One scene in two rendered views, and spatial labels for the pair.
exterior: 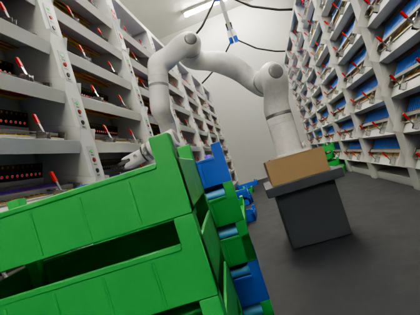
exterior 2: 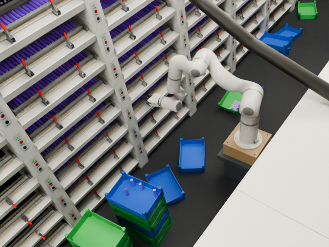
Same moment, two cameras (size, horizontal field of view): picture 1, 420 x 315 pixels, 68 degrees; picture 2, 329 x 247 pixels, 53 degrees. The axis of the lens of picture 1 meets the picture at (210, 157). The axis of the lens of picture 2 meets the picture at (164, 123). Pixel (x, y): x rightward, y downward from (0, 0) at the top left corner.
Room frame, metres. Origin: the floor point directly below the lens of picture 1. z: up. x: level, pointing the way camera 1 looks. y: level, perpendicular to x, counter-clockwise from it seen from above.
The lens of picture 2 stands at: (-0.04, -0.81, 2.15)
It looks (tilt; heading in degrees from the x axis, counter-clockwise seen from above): 45 degrees down; 38
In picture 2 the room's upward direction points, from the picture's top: 13 degrees counter-clockwise
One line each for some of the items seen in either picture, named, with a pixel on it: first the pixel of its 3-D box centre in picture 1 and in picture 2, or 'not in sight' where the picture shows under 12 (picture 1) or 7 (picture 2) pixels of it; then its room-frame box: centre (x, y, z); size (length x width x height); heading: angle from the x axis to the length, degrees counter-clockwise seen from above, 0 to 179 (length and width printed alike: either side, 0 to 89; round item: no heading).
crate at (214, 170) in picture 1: (162, 180); (134, 194); (0.71, 0.12, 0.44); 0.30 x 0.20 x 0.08; 88
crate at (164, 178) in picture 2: not in sight; (165, 185); (1.05, 0.15, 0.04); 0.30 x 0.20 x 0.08; 52
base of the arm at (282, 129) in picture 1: (284, 135); (248, 129); (1.44, -0.36, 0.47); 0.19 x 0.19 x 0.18
